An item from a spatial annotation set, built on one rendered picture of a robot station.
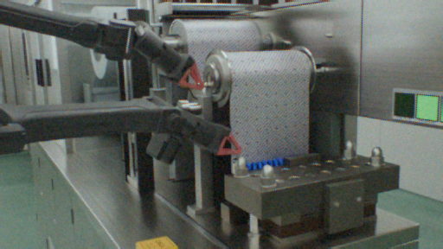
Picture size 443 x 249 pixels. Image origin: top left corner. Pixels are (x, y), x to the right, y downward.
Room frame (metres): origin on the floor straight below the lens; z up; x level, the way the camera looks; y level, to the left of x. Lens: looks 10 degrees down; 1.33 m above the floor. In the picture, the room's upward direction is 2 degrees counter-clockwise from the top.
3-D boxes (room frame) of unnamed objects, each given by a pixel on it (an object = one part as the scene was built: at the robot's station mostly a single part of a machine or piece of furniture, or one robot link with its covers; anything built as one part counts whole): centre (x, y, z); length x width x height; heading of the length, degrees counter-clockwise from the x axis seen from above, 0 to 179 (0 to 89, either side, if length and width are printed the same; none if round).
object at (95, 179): (2.01, 0.41, 0.88); 2.52 x 0.66 x 0.04; 28
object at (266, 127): (1.16, -0.13, 1.11); 0.23 x 0.01 x 0.18; 118
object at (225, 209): (1.16, -0.13, 0.92); 0.28 x 0.04 x 0.04; 118
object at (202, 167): (1.17, 0.06, 1.05); 0.06 x 0.05 x 0.31; 118
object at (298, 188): (1.07, -0.22, 1.00); 0.40 x 0.16 x 0.06; 118
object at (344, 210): (1.00, -0.28, 0.96); 0.10 x 0.03 x 0.11; 118
